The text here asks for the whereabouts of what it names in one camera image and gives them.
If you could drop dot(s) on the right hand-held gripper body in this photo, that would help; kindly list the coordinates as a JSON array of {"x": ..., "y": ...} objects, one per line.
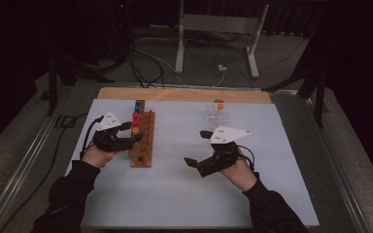
[{"x": 220, "y": 158}]

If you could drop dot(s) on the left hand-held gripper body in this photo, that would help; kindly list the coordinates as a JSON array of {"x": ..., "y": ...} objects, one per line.
[{"x": 110, "y": 139}]

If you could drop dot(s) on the orange cap test tube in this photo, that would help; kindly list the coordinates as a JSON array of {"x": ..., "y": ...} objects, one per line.
[
  {"x": 135, "y": 130},
  {"x": 220, "y": 106}
]

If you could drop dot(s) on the red cap test tube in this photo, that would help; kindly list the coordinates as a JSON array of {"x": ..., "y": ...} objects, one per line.
[
  {"x": 136, "y": 122},
  {"x": 135, "y": 115}
]

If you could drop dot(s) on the wooden test tube rack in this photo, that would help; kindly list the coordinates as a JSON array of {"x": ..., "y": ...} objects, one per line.
[{"x": 146, "y": 142}]

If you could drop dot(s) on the clear acrylic test tube rack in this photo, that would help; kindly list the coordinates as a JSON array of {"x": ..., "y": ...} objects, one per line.
[{"x": 213, "y": 120}]

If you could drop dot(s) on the blue cap test tube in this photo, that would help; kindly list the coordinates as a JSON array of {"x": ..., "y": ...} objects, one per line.
[
  {"x": 137, "y": 110},
  {"x": 138, "y": 105}
]

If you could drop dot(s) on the person's left hand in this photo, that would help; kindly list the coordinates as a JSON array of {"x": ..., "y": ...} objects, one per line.
[{"x": 97, "y": 157}]

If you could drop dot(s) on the person's right hand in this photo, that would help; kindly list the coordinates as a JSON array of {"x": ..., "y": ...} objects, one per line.
[{"x": 241, "y": 174}]

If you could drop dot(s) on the white table sheet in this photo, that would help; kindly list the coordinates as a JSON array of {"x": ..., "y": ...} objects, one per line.
[{"x": 175, "y": 194}]

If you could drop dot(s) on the white power plug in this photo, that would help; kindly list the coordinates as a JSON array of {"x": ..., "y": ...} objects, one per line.
[{"x": 222, "y": 68}]

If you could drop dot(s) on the black metal stand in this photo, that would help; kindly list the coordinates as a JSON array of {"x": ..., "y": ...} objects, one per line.
[
  {"x": 319, "y": 97},
  {"x": 52, "y": 84}
]

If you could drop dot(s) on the white metal stand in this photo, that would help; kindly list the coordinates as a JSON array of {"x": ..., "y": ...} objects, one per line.
[{"x": 220, "y": 24}]

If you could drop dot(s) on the silver metal floor frame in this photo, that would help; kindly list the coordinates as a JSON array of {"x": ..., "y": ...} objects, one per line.
[{"x": 194, "y": 86}]

